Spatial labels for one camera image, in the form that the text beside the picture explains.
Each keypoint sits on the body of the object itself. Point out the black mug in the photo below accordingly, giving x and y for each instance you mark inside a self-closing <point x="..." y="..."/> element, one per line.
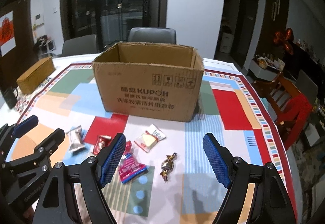
<point x="11" y="97"/>

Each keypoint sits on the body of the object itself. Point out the right grey dining chair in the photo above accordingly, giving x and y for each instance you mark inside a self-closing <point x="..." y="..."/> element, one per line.
<point x="152" y="35"/>

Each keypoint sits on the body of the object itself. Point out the grey dining chair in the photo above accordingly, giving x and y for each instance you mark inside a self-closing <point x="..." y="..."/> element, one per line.
<point x="152" y="35"/>
<point x="87" y="44"/>

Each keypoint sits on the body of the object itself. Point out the white wall intercom panel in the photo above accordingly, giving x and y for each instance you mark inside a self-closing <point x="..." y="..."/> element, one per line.
<point x="39" y="20"/>

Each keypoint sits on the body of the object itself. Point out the gold twisted candy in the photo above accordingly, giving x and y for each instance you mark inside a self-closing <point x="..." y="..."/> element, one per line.
<point x="167" y="166"/>

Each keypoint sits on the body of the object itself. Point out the red foil balloon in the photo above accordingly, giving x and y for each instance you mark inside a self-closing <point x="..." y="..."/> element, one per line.
<point x="284" y="40"/>

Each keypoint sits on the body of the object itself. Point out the small red snack packet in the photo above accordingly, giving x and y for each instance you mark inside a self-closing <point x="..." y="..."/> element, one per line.
<point x="101" y="142"/>

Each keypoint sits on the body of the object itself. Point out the white shoe rack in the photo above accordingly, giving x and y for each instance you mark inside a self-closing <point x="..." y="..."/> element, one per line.
<point x="44" y="47"/>

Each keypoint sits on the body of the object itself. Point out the patterned tile placemat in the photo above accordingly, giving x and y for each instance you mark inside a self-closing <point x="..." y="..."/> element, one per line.
<point x="24" y="99"/>

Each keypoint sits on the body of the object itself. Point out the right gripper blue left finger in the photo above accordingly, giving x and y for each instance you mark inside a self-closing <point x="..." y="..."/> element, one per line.
<point x="109" y="158"/>

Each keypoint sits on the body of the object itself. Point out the woven wicker box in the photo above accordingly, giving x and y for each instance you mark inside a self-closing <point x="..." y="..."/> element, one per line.
<point x="35" y="75"/>

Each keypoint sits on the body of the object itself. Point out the red fu door poster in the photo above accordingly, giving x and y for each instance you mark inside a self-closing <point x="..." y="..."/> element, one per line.
<point x="7" y="36"/>

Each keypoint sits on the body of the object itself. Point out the white bread snack packet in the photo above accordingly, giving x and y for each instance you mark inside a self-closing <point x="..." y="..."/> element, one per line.
<point x="151" y="136"/>

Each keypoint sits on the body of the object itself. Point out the red wooden chair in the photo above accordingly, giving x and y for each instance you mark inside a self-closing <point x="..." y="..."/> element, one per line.
<point x="291" y="106"/>

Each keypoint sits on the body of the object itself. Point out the brown cardboard box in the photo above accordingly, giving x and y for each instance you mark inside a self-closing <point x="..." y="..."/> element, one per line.
<point x="153" y="80"/>

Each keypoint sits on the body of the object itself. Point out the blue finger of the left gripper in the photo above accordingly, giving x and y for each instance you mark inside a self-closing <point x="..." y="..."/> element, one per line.
<point x="25" y="126"/>
<point x="50" y="146"/>

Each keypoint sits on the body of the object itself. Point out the silver snack bar wrapper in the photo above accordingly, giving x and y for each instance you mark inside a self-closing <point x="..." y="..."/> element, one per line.
<point x="75" y="139"/>

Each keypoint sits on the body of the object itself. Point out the magenta snack packet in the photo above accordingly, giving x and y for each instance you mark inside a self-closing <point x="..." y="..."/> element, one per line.
<point x="129" y="167"/>

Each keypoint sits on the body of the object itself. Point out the dark wooden entrance door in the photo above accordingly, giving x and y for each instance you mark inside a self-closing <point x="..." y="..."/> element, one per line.
<point x="22" y="57"/>

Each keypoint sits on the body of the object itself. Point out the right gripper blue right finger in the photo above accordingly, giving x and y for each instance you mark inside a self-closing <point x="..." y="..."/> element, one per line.
<point x="220" y="160"/>

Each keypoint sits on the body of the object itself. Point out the colourful patterned tablecloth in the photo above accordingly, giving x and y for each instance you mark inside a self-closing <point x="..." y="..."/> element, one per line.
<point x="229" y="108"/>

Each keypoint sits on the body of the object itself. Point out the left grey dining chair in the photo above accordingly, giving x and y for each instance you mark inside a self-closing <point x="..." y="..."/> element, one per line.
<point x="87" y="44"/>

